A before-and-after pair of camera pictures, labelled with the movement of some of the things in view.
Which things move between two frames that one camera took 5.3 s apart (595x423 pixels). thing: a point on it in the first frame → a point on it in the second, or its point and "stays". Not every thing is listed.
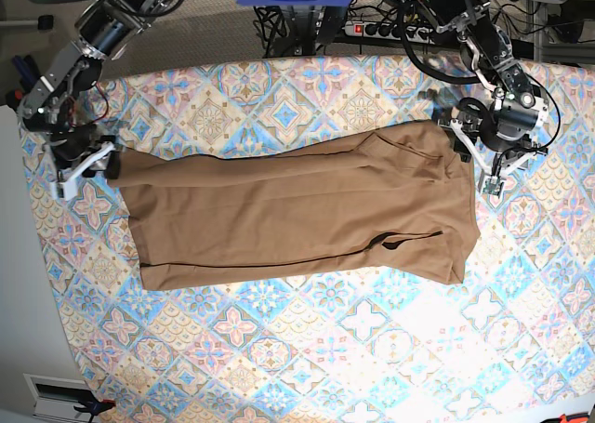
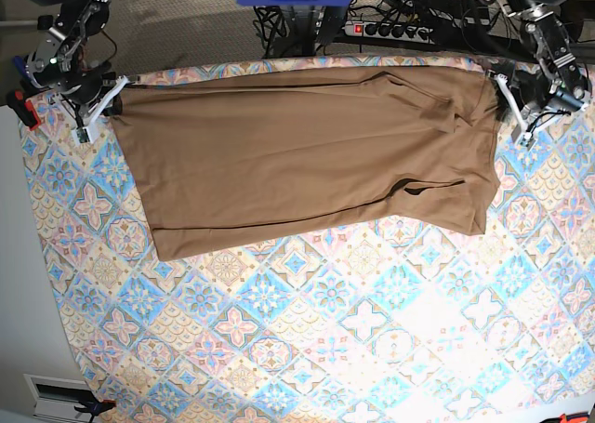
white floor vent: x=55 y=398 stays
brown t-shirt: x=397 y=203 → x=237 y=160
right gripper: x=491 y=132 → x=531 y=86
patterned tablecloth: x=514 y=344 stays
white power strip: x=421 y=34 stays
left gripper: x=77 y=144 → x=86 y=89
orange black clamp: x=93 y=407 stays
